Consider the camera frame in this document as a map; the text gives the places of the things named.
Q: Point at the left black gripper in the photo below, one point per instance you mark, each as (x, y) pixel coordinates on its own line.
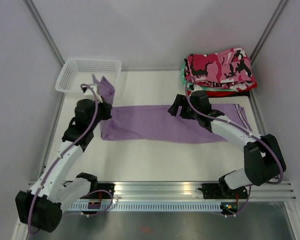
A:
(107, 108)

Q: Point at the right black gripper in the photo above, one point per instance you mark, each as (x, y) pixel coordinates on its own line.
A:
(181, 100)

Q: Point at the lilac trousers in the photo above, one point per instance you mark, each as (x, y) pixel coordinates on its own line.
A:
(153, 122)

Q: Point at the white plastic basket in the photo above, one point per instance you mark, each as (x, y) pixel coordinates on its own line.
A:
(80, 70)

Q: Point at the pink camouflage trousers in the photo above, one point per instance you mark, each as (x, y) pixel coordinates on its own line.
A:
(226, 71)

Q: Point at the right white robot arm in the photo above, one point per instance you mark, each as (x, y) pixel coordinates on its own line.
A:
(263, 159)

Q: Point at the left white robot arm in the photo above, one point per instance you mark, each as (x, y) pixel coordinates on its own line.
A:
(43, 205)

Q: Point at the red folded trousers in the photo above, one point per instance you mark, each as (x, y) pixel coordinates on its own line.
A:
(229, 92)

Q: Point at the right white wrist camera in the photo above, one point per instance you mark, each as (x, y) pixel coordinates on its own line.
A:
(195, 88)

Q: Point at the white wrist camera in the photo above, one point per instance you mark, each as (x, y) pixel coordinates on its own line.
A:
(91, 92)
(195, 88)

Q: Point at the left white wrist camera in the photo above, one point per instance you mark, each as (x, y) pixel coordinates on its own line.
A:
(91, 92)

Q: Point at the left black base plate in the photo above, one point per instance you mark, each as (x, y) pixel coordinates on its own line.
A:
(103, 191)

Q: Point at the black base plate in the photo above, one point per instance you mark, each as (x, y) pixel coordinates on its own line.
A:
(216, 191)
(103, 191)

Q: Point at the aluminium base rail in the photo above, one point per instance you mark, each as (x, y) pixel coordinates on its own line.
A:
(177, 191)

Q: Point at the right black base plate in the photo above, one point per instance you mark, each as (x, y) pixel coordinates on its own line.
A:
(216, 191)

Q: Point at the white slotted cable duct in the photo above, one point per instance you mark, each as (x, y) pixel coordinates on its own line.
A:
(152, 206)

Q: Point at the right aluminium frame post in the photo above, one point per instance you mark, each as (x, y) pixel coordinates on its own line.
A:
(268, 29)

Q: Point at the aluminium frame post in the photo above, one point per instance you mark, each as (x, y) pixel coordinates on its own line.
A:
(39, 21)
(268, 29)

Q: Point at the left aluminium frame post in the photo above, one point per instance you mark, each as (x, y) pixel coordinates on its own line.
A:
(39, 21)

